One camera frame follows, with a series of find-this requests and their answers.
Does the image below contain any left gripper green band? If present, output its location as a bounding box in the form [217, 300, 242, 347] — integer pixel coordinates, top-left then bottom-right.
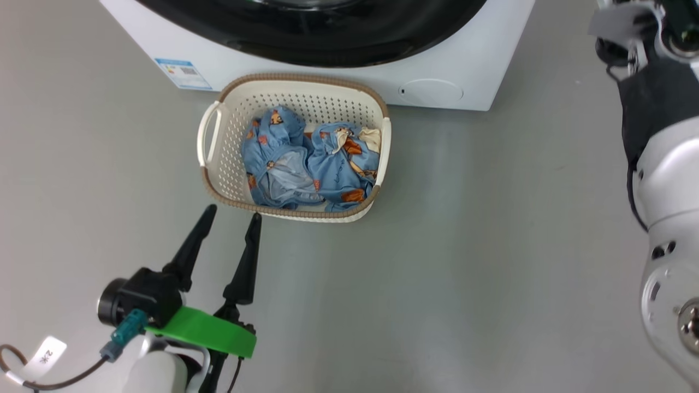
[145, 204, 263, 393]

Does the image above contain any blue cartoon print garment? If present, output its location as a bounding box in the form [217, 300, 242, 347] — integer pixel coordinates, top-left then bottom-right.
[242, 106, 324, 210]
[307, 123, 382, 213]

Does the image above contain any dark round washing machine door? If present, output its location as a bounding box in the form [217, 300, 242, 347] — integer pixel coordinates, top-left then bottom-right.
[134, 0, 488, 68]

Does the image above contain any cream perforated laundry basket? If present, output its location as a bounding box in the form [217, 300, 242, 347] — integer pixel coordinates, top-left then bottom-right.
[197, 73, 392, 223]

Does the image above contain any white front-load washing machine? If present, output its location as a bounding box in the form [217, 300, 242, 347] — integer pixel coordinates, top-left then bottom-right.
[99, 0, 536, 111]

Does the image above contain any blue energy label sticker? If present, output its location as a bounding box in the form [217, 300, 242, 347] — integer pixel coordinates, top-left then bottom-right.
[155, 58, 213, 91]

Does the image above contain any round white filter cover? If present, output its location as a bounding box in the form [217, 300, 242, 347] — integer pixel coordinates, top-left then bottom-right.
[403, 79, 464, 103]

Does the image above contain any teal cable connector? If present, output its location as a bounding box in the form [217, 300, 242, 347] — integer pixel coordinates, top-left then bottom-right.
[100, 309, 149, 362]

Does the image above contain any thin dark camera cable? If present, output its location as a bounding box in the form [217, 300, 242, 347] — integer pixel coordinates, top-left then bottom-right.
[0, 344, 110, 391]

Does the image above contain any white cable tag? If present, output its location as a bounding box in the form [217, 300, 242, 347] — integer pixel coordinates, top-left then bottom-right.
[4, 336, 67, 385]

